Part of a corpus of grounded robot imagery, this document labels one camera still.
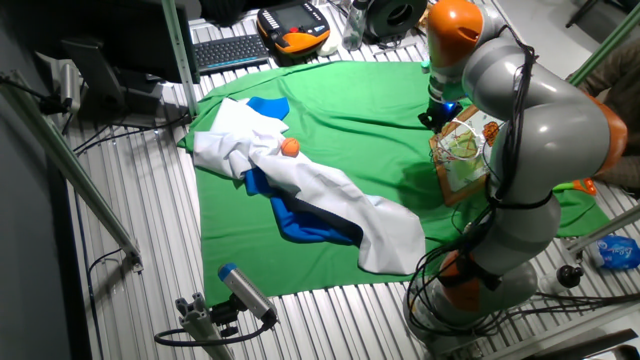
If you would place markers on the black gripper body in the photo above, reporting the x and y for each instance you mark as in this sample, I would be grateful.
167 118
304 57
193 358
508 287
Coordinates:
442 115

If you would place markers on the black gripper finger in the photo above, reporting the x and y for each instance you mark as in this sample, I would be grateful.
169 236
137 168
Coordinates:
429 124

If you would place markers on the wooden framed basketball backboard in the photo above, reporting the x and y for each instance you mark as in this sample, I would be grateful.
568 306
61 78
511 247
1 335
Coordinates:
465 170

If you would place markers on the small orange toy basketball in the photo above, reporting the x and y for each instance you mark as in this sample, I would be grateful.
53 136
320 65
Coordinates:
290 147

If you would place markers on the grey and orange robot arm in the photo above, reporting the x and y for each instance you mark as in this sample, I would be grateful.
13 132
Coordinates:
550 125

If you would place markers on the person forearm brown sleeve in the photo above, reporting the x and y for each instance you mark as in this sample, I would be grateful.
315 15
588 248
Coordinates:
625 80

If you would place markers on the white hoop with net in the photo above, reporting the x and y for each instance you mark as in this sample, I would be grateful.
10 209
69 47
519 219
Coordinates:
472 131

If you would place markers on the green cloth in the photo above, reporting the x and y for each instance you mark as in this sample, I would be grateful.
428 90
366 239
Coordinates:
350 100

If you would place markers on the tan wooden board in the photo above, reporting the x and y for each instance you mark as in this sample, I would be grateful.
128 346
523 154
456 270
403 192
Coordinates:
424 17

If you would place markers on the black round spool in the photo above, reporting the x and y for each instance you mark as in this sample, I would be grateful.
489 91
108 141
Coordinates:
380 20

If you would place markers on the clear plastic bottle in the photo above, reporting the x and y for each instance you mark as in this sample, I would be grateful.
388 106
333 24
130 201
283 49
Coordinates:
354 30

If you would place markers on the white cloth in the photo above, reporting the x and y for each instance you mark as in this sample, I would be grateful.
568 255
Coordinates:
325 185

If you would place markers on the white rounded object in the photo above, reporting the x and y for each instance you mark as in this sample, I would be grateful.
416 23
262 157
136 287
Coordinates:
329 47

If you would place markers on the orange and black teach pendant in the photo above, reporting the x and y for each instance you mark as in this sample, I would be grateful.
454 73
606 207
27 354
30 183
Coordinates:
300 42

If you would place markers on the blue cloth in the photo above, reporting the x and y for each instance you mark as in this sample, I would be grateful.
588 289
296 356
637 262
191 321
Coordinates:
300 227

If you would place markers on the clear bottle with black cap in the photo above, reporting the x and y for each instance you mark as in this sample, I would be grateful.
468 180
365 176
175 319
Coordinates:
570 276

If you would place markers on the black computer keyboard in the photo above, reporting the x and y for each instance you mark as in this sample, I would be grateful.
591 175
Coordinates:
230 52

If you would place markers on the blue plastic packet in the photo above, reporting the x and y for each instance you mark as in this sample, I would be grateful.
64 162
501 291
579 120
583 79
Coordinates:
620 252

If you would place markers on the black computer monitor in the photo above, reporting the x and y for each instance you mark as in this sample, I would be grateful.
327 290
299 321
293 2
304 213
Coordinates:
125 35

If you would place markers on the green metal frame pole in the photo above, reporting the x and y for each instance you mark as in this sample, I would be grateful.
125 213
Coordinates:
180 60
605 47

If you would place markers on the grey aluminium frame bar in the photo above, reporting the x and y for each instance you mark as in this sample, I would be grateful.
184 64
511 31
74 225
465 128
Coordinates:
605 227
65 160

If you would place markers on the silver camera with blue end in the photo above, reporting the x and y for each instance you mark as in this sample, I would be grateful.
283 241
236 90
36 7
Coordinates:
245 290

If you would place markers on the grey aluminium camera mount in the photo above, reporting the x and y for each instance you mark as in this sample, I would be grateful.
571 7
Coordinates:
200 325

